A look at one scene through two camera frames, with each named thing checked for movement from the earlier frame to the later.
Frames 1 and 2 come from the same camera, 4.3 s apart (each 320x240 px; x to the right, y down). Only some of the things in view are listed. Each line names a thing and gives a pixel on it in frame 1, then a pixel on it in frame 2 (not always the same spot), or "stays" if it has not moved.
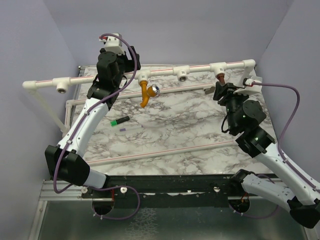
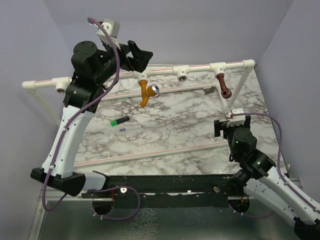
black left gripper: (126, 58) to (140, 57)
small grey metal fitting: (210, 90) stays
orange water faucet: (151, 91) stays
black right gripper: (228, 88) to (219, 125)
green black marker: (114, 122) stays
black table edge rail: (168, 190) stays
